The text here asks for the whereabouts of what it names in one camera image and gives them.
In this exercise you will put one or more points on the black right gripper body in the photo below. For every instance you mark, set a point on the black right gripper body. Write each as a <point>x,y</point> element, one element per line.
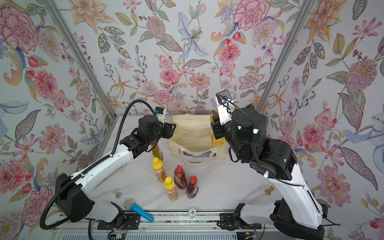
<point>223,132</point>

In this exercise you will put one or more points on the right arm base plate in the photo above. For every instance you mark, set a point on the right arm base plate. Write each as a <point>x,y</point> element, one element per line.
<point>228,222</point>

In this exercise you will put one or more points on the large orange dish soap bottle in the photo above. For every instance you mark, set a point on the large orange dish soap bottle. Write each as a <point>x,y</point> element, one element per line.
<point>216,142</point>

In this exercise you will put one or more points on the orange bottle yellow cap rear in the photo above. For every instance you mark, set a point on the orange bottle yellow cap rear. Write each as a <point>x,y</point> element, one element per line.
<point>158,168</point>

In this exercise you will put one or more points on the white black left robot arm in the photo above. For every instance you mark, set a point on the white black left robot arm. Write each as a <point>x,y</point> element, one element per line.
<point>76,202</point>

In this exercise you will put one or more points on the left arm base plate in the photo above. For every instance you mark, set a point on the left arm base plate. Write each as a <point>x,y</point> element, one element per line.
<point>129,222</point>

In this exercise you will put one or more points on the orange bottle yellow cap front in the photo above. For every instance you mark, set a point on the orange bottle yellow cap front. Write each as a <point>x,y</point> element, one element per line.
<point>170,187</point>

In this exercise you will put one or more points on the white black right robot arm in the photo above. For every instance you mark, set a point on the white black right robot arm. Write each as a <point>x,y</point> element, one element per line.
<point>298,214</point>

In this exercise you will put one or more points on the blue toy microphone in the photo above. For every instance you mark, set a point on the blue toy microphone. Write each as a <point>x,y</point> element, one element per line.
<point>131,205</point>

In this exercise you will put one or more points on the dark red bottle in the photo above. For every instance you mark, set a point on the dark red bottle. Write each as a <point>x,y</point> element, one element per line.
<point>180,177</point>
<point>192,187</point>

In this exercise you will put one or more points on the green dish soap bottle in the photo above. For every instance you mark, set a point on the green dish soap bottle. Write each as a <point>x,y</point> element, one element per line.
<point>157,153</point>

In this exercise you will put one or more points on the small brass weight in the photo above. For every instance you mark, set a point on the small brass weight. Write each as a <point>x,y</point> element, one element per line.
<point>269,190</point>

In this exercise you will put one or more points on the cream canvas shopping bag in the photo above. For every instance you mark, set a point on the cream canvas shopping bag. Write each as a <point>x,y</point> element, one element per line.
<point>192,140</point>

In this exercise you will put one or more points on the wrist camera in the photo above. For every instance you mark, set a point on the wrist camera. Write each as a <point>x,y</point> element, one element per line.
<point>225,106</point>
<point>161,114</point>

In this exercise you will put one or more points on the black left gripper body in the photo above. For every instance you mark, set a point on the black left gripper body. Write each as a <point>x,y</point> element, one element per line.
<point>158,134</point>

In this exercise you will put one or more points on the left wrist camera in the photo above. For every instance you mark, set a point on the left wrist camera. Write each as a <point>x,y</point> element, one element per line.
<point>161,114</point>

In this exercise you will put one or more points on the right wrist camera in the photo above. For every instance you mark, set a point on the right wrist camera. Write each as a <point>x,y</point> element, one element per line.
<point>225,106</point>

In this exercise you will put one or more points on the orange bottle yellow cap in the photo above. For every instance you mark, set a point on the orange bottle yellow cap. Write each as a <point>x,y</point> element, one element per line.
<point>158,168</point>
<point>170,187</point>

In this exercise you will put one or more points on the dark red bottle front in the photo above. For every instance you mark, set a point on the dark red bottle front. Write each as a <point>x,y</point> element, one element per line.
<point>192,187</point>

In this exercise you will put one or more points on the green circuit board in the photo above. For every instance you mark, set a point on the green circuit board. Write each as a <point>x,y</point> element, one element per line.
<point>117,236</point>

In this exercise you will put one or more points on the aluminium rail frame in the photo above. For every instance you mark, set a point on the aluminium rail frame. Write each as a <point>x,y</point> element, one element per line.
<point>168,225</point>

